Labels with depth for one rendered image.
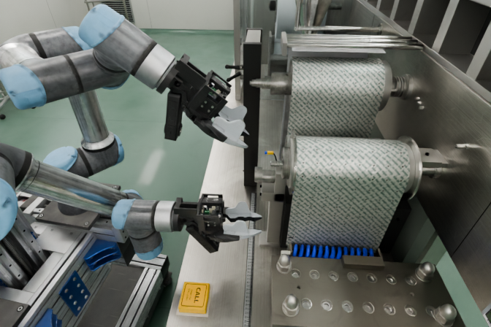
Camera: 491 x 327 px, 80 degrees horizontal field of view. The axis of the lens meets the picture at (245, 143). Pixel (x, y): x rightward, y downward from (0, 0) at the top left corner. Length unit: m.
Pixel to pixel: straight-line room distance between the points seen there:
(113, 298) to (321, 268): 1.22
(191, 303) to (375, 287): 0.45
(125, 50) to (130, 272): 1.43
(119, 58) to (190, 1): 5.76
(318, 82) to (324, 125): 0.13
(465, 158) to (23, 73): 0.82
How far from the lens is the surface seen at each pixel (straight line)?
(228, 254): 0.94
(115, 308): 1.74
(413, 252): 0.95
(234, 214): 0.77
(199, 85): 0.55
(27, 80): 0.62
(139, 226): 0.77
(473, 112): 0.71
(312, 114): 0.83
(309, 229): 0.77
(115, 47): 0.55
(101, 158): 1.21
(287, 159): 0.65
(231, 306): 0.87
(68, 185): 0.82
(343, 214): 0.74
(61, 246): 1.36
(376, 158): 0.67
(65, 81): 0.62
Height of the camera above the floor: 1.69
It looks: 36 degrees down
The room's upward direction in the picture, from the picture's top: straight up
